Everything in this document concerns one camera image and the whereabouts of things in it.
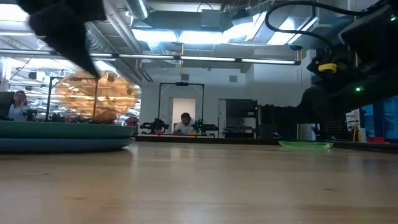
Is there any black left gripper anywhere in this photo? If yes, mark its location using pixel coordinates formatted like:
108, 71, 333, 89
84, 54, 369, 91
17, 0, 107, 79

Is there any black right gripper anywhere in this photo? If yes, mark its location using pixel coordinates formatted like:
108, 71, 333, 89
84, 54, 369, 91
260, 81, 398, 141

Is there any clear plastic bag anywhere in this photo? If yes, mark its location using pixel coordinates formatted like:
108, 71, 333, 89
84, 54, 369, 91
54, 70, 142, 123

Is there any green translucent plastic plate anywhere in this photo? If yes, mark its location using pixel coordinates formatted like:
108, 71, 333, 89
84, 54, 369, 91
278, 140, 335, 150

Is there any black storage shelf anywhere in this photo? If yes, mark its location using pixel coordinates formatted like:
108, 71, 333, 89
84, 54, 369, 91
218, 98, 259, 139

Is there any person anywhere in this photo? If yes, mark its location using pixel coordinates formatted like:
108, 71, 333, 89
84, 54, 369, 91
7, 90, 32, 122
173, 112, 198, 136

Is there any black computer monitor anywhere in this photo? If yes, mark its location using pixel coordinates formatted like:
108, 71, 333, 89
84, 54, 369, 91
0, 91, 16, 121

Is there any white doorway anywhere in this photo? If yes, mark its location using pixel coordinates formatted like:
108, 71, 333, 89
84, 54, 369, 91
169, 97, 197, 135

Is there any long ceiling light strip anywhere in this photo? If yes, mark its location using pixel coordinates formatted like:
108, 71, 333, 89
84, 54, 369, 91
88, 52, 302, 66

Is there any blue plastic plate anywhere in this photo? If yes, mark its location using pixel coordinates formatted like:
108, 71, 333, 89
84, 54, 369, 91
0, 137, 136, 154

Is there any blue window panel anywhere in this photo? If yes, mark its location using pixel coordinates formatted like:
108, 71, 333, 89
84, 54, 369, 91
359, 95, 398, 141

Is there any black metal frame stand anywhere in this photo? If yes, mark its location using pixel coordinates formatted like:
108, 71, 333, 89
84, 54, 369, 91
44, 75, 100, 123
157, 82, 206, 136

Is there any silver ceiling duct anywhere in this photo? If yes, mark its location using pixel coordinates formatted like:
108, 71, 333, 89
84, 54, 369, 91
124, 0, 150, 20

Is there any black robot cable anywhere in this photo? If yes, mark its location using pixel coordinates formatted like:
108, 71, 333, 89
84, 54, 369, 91
264, 0, 379, 54

